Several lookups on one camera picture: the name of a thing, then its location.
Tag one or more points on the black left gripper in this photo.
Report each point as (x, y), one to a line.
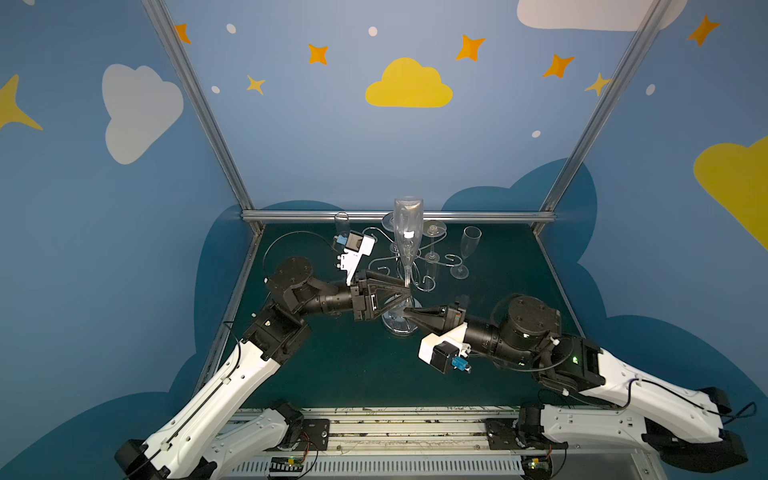
(363, 297)

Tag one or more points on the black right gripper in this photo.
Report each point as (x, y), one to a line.
(454, 318)

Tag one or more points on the clear wine glass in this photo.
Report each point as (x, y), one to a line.
(470, 239)
(342, 224)
(408, 219)
(434, 230)
(387, 222)

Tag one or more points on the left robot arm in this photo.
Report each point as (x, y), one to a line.
(192, 445)

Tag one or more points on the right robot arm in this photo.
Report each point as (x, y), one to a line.
(622, 404)

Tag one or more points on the green circuit board right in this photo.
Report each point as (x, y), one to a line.
(536, 468)

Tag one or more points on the green circuit board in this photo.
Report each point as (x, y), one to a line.
(286, 466)
(536, 468)

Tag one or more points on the green circuit board left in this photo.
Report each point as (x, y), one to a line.
(286, 466)

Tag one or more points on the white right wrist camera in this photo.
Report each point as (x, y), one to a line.
(448, 351)

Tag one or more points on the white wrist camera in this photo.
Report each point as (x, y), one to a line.
(448, 351)
(354, 248)

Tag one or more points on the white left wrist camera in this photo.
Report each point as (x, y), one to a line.
(354, 248)

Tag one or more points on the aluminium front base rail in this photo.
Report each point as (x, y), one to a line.
(440, 443)

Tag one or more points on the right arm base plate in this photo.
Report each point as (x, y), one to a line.
(510, 434)

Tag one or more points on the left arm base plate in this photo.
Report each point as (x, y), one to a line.
(310, 433)

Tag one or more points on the aluminium back frame rail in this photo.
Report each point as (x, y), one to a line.
(315, 216)

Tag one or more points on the aluminium right frame post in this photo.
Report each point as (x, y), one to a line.
(640, 44)

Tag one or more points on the aluminium frame post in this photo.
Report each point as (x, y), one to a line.
(640, 44)
(161, 20)

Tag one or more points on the aluminium left frame post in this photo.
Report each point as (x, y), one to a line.
(161, 20)

